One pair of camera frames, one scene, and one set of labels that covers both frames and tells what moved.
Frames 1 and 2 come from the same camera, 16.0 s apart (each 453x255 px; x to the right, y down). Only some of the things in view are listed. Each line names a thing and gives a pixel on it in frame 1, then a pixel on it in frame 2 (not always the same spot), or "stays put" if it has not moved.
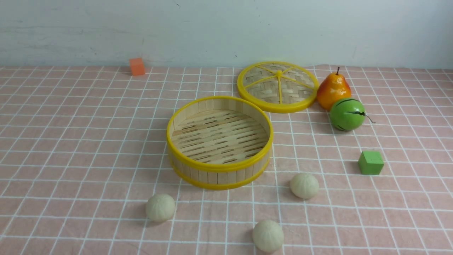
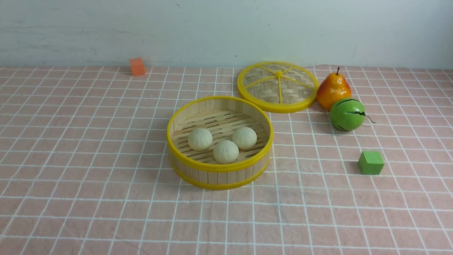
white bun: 160,208 → 200,139
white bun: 304,185 → 245,138
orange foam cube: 137,66 stays put
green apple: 348,114 stays put
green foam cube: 370,162 stays put
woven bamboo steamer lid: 277,87 stays put
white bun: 268,236 → 225,152
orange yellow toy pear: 332,87 stays put
